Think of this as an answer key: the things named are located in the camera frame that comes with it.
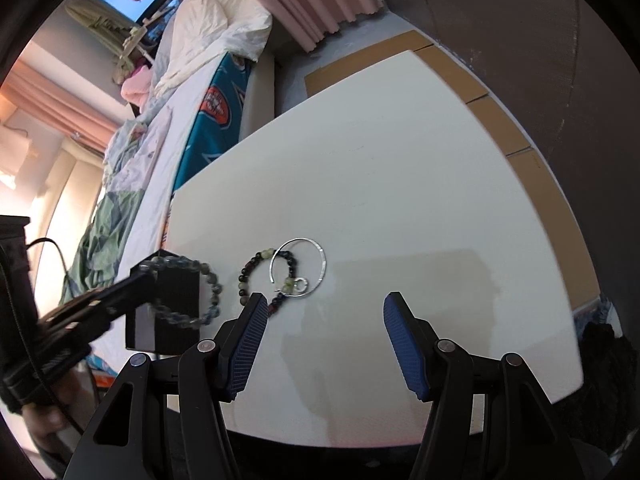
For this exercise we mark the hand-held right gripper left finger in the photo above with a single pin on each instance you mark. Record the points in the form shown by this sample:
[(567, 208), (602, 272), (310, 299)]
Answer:
[(247, 345)]

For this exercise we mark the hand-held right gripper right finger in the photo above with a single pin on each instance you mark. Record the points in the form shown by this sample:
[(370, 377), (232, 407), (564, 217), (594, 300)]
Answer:
[(405, 350)]

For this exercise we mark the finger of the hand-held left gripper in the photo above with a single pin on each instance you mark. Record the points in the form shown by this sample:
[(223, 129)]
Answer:
[(115, 297)]

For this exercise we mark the black gift box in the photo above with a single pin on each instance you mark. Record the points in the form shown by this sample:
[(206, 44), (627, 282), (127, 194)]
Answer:
[(175, 325)]

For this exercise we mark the silver bangle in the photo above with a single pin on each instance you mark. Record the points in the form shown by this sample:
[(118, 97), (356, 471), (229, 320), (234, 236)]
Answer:
[(322, 260)]

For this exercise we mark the person's left hand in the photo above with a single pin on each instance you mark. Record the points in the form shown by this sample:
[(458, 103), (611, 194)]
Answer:
[(47, 422)]

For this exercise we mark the green striped cloth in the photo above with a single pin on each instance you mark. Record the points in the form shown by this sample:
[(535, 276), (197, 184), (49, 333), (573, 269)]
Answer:
[(102, 240)]

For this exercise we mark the beige padded headboard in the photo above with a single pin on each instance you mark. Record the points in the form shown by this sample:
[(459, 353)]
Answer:
[(65, 220)]

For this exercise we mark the white fleece blanket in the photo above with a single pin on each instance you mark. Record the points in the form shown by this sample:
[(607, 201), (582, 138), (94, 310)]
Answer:
[(150, 185)]

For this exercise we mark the light blue quilt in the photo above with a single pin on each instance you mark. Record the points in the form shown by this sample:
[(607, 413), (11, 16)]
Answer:
[(125, 150)]

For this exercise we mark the person's dark trousers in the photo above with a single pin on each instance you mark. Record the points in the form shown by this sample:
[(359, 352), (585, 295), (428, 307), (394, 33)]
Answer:
[(600, 385)]

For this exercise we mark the teal printed bed sheet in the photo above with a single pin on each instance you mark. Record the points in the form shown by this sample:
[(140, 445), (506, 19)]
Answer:
[(215, 110)]

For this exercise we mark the pink cloth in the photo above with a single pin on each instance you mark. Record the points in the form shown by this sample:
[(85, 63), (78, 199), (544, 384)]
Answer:
[(136, 85)]

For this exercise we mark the small white side table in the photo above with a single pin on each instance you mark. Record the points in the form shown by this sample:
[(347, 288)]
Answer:
[(132, 42)]

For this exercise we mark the flattened cardboard sheet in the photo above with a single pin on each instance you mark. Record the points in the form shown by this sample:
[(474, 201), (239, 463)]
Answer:
[(530, 125)]

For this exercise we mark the white duvet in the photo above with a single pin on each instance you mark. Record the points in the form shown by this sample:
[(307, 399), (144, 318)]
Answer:
[(210, 25)]

